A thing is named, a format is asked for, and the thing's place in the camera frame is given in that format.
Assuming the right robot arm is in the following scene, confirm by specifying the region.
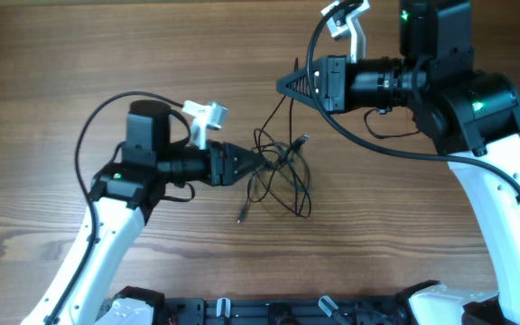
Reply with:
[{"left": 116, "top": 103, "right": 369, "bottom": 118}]
[{"left": 277, "top": 1, "right": 520, "bottom": 324}]

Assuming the black USB cable thin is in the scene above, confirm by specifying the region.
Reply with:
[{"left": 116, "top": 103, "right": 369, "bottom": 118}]
[{"left": 236, "top": 57, "right": 302, "bottom": 225}]

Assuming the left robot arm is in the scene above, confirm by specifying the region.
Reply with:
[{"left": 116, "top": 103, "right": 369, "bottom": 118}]
[{"left": 24, "top": 95, "right": 264, "bottom": 324}]

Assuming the black USB cable thick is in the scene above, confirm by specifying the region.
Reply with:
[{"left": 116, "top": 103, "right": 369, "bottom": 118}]
[{"left": 253, "top": 128, "right": 312, "bottom": 218}]

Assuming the left camera black cable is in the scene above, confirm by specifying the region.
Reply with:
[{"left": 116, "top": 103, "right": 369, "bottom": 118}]
[{"left": 42, "top": 90, "right": 185, "bottom": 325}]

